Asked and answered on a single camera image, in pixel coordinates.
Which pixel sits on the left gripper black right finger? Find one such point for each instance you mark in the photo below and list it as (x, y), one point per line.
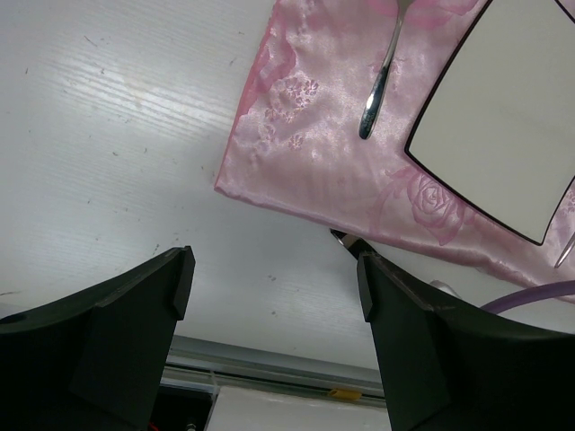
(448, 365)

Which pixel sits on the pink rose satin cloth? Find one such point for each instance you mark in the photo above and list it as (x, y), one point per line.
(294, 144)

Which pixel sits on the silver spoon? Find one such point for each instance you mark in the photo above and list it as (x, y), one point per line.
(565, 252)

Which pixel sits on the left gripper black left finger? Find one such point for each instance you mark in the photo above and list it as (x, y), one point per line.
(94, 360)

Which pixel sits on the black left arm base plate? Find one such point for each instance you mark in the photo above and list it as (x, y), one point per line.
(177, 409)

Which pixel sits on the silver table knife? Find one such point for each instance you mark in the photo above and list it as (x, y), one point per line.
(354, 245)

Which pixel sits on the white square plate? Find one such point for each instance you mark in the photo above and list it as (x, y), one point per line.
(498, 126)

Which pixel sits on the silver fork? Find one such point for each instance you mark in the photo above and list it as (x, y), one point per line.
(376, 97)

